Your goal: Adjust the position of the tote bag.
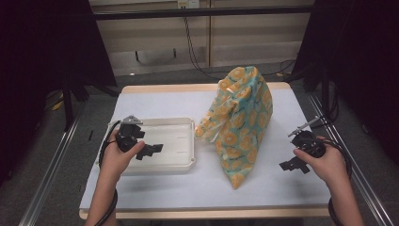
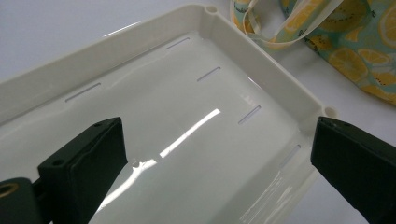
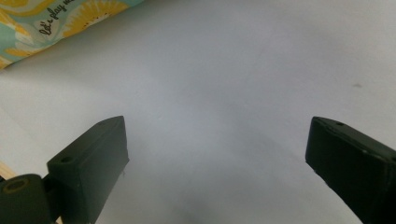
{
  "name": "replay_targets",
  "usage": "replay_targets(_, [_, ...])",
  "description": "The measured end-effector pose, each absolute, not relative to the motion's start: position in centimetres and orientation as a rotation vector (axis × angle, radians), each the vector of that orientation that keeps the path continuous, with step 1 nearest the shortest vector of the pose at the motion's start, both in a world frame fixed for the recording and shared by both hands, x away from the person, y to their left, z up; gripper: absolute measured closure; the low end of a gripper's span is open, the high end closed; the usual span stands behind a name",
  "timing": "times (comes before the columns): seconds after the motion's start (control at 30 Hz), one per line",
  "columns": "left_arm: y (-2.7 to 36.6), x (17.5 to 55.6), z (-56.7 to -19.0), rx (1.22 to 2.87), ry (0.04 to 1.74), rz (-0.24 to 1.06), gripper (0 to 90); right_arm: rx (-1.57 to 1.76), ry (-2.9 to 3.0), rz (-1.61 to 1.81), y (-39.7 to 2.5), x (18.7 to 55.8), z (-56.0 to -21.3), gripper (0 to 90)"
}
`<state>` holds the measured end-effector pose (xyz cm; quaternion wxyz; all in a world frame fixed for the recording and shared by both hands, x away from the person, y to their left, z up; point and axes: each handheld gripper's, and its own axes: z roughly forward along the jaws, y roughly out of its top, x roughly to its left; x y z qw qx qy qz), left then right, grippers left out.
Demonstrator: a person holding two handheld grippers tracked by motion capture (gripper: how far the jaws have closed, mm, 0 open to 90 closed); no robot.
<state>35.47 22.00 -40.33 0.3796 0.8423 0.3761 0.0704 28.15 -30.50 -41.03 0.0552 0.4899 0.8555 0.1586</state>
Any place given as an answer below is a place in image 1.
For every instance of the lemon print teal bag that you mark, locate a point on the lemon print teal bag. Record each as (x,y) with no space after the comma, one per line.
(238,125)

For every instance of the person's left hand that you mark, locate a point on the person's left hand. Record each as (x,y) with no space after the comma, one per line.
(114,160)

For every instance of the white table mat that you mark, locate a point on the white table mat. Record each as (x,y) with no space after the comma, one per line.
(188,194)

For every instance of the small black floor piece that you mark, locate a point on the small black floor piece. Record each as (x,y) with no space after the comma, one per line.
(90,135)

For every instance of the person's right hand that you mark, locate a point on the person's right hand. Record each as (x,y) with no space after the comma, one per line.
(329,166)

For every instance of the black horizontal bar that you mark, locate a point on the black horizontal bar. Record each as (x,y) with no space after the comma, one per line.
(219,12)

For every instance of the white plastic tray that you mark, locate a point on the white plastic tray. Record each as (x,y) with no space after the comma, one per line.
(175,138)

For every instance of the wooden table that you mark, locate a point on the wooden table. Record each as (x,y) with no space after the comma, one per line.
(175,87)

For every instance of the white wall socket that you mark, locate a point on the white wall socket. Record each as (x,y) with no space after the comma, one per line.
(188,3)

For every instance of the black curtain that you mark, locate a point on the black curtain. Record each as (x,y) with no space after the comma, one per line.
(31,62)
(360,62)

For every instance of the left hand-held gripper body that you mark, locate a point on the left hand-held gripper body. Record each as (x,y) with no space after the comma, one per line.
(128,135)

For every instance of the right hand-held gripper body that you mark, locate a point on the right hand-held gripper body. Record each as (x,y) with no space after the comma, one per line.
(309,142)

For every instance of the black metal stand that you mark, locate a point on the black metal stand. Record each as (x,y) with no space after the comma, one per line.
(326,94)
(67,106)

